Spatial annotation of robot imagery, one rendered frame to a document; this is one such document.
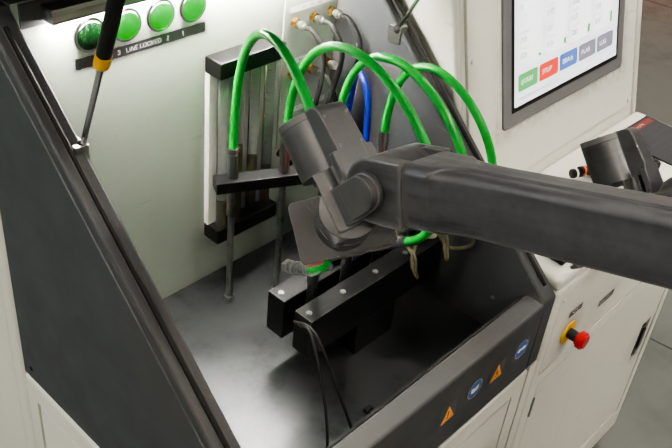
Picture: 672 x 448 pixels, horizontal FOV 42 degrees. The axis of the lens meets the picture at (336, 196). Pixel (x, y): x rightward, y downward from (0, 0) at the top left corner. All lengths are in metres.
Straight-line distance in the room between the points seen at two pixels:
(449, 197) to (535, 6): 1.03
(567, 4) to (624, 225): 1.21
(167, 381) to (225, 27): 0.59
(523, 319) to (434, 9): 0.54
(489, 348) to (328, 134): 0.72
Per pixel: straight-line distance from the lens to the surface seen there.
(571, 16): 1.81
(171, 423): 1.18
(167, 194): 1.50
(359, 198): 0.73
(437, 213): 0.70
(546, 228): 0.65
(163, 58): 1.37
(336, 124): 0.79
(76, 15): 1.21
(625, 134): 1.08
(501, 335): 1.46
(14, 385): 1.67
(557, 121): 1.85
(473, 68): 1.56
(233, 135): 1.41
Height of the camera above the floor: 1.91
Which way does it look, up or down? 34 degrees down
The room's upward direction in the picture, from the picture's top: 6 degrees clockwise
